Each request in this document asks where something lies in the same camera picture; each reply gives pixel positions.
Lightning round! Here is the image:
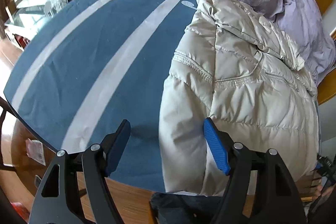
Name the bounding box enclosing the blue striped bed sheet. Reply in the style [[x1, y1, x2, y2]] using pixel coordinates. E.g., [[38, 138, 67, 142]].
[[3, 0, 322, 194]]

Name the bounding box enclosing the white puffer jacket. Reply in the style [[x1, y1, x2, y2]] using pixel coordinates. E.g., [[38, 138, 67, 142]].
[[159, 0, 321, 197]]

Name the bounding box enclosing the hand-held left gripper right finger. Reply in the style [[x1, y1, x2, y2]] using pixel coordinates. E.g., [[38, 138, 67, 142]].
[[203, 117, 307, 224]]

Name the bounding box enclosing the red packet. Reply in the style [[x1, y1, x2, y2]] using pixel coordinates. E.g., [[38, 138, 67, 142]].
[[26, 139, 46, 165]]

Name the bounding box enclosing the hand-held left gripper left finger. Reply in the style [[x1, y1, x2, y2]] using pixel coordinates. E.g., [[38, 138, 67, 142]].
[[28, 119, 131, 224]]

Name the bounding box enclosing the purple smooth pillow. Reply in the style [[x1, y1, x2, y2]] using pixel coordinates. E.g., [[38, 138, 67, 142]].
[[276, 0, 336, 86]]

